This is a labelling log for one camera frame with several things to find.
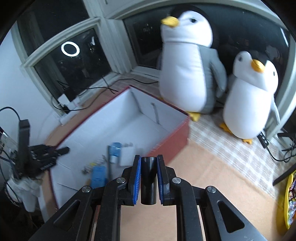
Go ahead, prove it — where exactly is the black cylinder tube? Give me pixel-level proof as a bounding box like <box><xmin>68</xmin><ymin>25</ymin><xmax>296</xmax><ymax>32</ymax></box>
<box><xmin>141</xmin><ymin>157</ymin><xmax>157</xmax><ymax>205</ymax></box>

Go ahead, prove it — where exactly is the small blue liquid bottle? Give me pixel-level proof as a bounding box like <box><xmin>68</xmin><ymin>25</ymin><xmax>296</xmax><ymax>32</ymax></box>
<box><xmin>108</xmin><ymin>142</ymin><xmax>122</xmax><ymax>164</ymax></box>

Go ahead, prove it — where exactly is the metal spoon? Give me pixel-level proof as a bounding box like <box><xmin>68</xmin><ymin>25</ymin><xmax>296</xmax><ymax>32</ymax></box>
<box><xmin>102</xmin><ymin>146</ymin><xmax>113</xmax><ymax>181</ymax></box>

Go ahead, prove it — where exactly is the red cardboard box white inside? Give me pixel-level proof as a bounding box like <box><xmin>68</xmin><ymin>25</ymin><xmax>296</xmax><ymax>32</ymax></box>
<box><xmin>49</xmin><ymin>86</ymin><xmax>189</xmax><ymax>207</ymax></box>

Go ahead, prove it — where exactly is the white wall charger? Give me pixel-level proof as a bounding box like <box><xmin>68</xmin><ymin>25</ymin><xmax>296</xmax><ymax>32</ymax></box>
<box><xmin>119</xmin><ymin>143</ymin><xmax>135</xmax><ymax>167</ymax></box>

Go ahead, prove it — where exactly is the patterned white lighter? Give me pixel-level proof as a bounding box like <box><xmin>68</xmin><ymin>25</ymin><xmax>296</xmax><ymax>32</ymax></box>
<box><xmin>81</xmin><ymin>159</ymin><xmax>105</xmax><ymax>175</ymax></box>

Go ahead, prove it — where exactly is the blue plastic device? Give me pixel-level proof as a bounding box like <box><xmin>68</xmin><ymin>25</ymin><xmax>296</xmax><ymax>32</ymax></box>
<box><xmin>90</xmin><ymin>166</ymin><xmax>107</xmax><ymax>189</ymax></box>

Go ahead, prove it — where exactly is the white power strip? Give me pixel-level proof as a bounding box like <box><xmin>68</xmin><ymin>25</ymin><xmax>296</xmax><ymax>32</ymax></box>
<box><xmin>60</xmin><ymin>97</ymin><xmax>81</xmax><ymax>126</ymax></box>

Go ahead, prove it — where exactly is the white power adapter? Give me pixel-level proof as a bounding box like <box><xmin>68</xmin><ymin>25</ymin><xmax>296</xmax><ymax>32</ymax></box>
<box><xmin>58</xmin><ymin>94</ymin><xmax>71</xmax><ymax>105</ymax></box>

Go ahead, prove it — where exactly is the small plush penguin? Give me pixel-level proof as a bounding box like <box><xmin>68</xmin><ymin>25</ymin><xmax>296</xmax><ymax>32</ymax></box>
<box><xmin>220</xmin><ymin>51</ymin><xmax>280</xmax><ymax>144</ymax></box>

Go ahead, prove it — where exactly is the large plush penguin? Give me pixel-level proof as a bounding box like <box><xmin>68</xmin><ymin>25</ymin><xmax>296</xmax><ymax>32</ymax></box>
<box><xmin>159</xmin><ymin>4</ymin><xmax>228</xmax><ymax>121</ymax></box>

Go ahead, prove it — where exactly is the yellow leaf-shaped fruit bowl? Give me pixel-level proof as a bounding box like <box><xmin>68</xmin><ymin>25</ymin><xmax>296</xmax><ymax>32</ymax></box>
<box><xmin>284</xmin><ymin>172</ymin><xmax>295</xmax><ymax>229</ymax></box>

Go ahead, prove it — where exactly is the black cable on floor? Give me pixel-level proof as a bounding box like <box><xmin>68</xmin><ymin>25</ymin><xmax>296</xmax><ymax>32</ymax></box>
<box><xmin>51</xmin><ymin>77</ymin><xmax>160</xmax><ymax>112</ymax></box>

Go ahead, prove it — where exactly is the black inline switch box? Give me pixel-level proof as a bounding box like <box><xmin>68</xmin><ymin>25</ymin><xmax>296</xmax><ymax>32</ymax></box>
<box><xmin>257</xmin><ymin>132</ymin><xmax>269</xmax><ymax>149</ymax></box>

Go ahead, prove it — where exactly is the black ring light stand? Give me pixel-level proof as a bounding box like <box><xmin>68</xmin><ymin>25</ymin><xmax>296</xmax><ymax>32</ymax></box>
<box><xmin>273</xmin><ymin>133</ymin><xmax>296</xmax><ymax>186</ymax></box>

